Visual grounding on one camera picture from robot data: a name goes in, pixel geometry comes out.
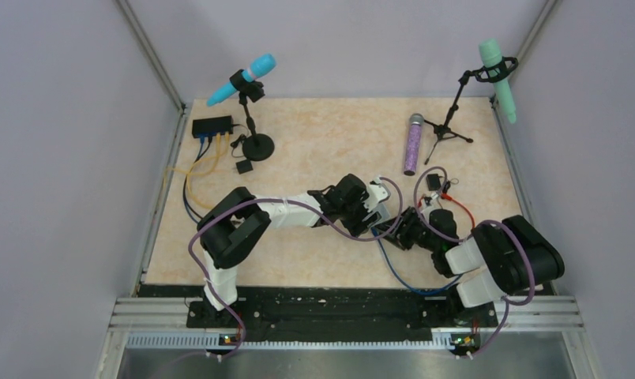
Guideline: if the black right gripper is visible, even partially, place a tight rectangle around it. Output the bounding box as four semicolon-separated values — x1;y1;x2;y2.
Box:
374;205;439;252

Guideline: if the white network switch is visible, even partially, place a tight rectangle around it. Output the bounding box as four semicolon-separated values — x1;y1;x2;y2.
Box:
370;203;393;227

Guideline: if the red ethernet cable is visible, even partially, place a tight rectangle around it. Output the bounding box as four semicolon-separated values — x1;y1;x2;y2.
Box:
419;192;476;229

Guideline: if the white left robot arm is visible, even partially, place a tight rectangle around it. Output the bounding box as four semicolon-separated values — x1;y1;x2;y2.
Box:
197;174;391;327

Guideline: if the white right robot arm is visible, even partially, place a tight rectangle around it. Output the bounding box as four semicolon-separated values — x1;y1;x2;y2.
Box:
384;207;565;325

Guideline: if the black power adapter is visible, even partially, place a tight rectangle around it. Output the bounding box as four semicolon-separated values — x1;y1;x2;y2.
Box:
426;174;442;191

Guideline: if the purple glitter microphone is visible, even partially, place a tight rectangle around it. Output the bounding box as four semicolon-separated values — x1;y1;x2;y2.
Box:
403;113;424;176

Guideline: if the black round-base mic stand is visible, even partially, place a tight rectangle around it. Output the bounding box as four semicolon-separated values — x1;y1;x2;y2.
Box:
239;95;275;162

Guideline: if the small black adapter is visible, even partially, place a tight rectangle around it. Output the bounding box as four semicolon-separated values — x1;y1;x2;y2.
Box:
236;159;254;174

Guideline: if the cyan microphone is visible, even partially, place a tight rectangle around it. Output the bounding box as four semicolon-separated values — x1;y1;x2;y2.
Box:
206;54;276;107

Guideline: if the black tripod mic stand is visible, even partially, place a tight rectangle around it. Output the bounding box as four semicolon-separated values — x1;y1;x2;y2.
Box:
423;56;520;166

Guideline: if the mint green microphone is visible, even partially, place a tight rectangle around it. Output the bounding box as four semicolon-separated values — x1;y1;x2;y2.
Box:
479;38;519;124

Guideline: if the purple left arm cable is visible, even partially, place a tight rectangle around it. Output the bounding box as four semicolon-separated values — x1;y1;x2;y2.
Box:
187;176;405;362

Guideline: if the black power cable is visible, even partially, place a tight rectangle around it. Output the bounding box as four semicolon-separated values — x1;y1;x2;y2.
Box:
427;178;460;197

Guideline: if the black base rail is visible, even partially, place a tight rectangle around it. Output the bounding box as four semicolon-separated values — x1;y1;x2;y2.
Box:
186;286;498;343

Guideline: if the yellow ethernet cable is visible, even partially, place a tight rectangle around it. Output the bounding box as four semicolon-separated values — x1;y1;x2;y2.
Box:
162;133;231;212

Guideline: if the black network switch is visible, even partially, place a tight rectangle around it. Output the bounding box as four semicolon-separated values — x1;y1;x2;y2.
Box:
191;115;234;139

